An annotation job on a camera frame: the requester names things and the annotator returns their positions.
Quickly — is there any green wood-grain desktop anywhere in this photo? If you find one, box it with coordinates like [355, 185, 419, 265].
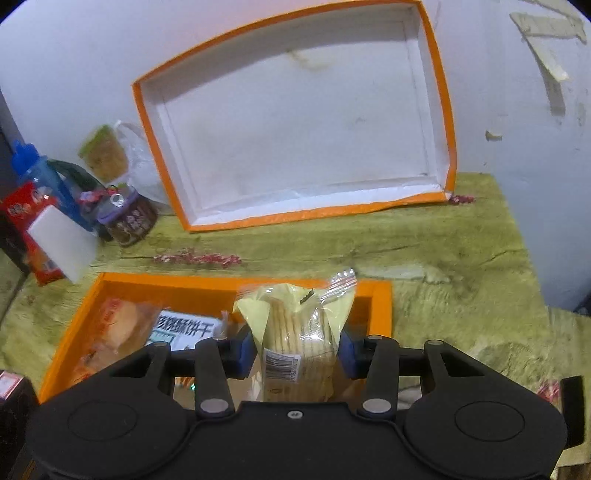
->
[0, 172, 591, 480]

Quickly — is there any red snack bag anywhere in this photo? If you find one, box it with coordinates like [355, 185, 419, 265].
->
[0, 181, 65, 287]

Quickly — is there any orange cardboard box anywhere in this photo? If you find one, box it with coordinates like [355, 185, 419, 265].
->
[38, 272, 393, 407]

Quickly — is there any white biscuit packet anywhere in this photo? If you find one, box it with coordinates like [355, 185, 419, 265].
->
[147, 310, 227, 354]

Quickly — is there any clear plastic bag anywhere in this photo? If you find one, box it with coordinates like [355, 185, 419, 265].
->
[113, 121, 171, 206]

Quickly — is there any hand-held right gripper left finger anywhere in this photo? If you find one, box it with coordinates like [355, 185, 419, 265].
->
[108, 330, 254, 418]

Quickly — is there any yellow cracker packet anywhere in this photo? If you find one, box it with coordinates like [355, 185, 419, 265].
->
[233, 268, 358, 402]

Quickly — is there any orange box lid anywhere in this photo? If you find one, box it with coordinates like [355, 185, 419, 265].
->
[131, 0, 458, 233]

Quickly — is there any purple-lid tin can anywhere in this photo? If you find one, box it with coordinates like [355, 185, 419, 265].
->
[95, 185, 158, 247]

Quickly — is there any beige tape strip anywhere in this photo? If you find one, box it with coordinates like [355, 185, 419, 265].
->
[526, 36, 570, 83]
[510, 11, 581, 38]

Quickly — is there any blue water bottle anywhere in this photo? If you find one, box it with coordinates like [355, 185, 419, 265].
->
[11, 140, 100, 236]

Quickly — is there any yellow packet green top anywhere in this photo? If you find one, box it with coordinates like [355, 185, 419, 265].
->
[78, 124, 130, 183]

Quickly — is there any dark green bag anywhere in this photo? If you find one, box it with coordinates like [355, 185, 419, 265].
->
[48, 159, 107, 195]

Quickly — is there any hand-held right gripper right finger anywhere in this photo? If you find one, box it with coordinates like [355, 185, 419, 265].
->
[341, 327, 485, 417]

